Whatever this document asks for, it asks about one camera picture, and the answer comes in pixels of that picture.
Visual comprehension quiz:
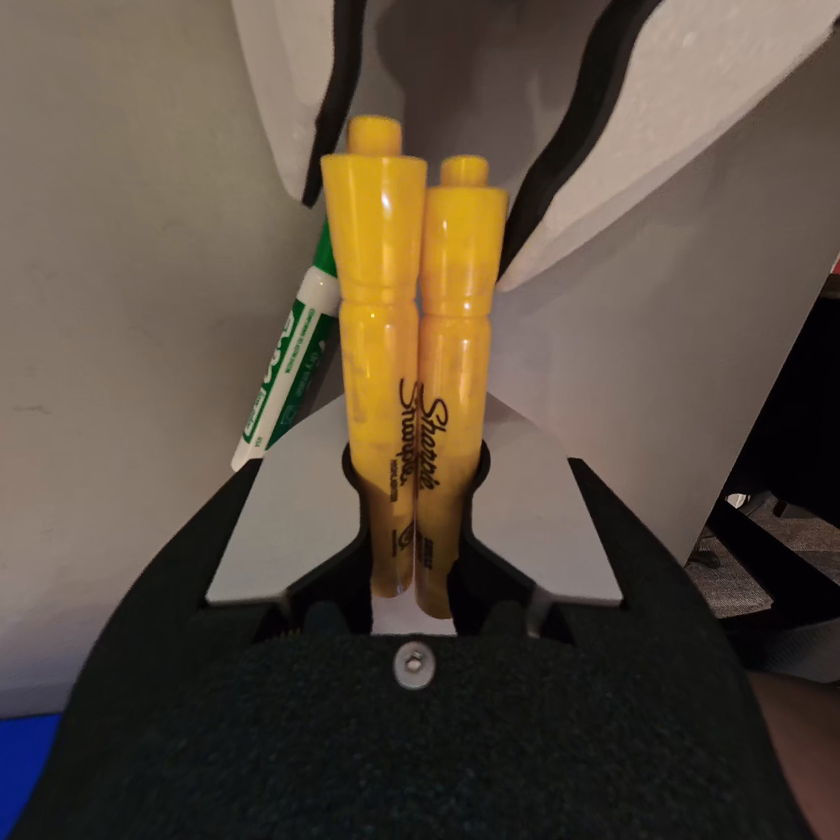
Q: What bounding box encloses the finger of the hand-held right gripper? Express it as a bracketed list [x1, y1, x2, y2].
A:
[230, 0, 371, 210]
[495, 0, 840, 293]

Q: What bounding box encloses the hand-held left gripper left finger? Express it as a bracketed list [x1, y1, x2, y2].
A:
[205, 402, 371, 627]

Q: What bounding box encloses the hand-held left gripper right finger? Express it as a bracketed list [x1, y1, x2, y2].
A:
[453, 394, 623, 637]

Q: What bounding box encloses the green whiteboard marker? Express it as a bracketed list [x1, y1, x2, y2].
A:
[230, 217, 342, 473]

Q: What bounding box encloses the yellow highlighter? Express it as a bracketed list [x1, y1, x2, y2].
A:
[319, 117, 429, 599]
[413, 156, 509, 620]

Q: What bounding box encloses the white desk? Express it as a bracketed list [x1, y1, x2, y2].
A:
[0, 0, 840, 723]

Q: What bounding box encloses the person's leg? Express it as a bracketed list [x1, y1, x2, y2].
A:
[748, 669, 840, 840]

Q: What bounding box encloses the blue box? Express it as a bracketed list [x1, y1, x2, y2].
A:
[0, 712, 67, 840]

